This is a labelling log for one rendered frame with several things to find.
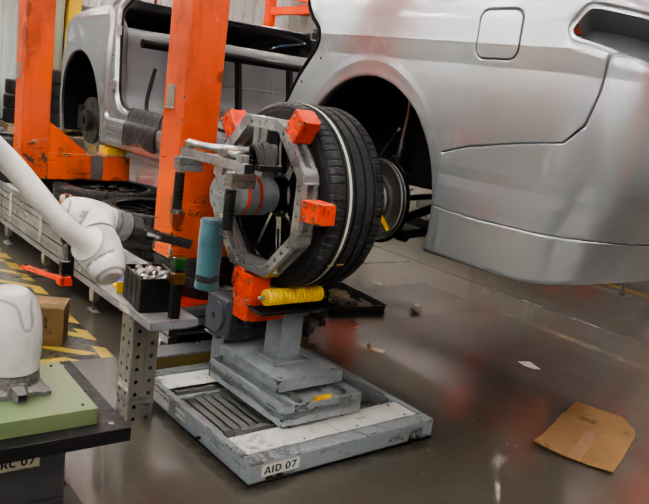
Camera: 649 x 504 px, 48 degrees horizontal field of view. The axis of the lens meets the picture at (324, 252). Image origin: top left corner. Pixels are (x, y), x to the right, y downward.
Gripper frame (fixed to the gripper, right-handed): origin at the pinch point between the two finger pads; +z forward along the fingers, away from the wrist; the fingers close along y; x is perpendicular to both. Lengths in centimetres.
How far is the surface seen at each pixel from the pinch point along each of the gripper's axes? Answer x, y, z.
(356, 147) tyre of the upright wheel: -48, -23, 39
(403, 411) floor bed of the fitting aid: 38, -34, 98
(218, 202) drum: -15.8, 4.7, 12.5
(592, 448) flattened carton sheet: 30, -84, 155
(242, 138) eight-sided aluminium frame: -41, 22, 27
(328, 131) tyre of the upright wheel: -49, -18, 29
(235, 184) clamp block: -22.7, -13.8, 2.6
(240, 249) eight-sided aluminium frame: -2.0, 14.0, 35.6
